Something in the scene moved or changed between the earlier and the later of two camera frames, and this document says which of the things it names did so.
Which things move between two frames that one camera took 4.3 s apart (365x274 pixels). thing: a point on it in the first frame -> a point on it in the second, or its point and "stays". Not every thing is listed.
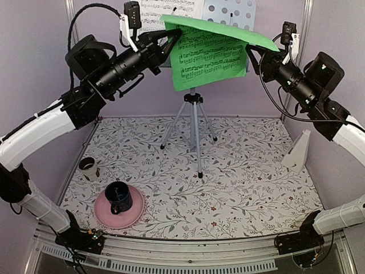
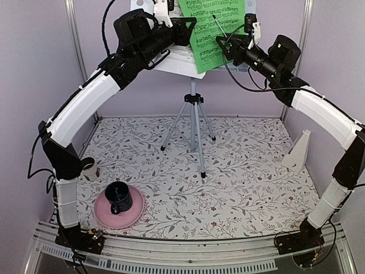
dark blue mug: x=118 y=195 stays
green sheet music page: x=206 y=54 -> x=214 y=19
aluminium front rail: x=217 y=255 stays
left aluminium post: x=71 y=14 stays
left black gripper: x=149 y=45 -> x=184 y=35
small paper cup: x=88 y=166 stays
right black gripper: x=270 y=63 -> x=237 y=45
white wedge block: x=296 y=157 stays
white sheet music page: x=151 y=11 -> x=179 y=61
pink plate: x=105 y=217 stays
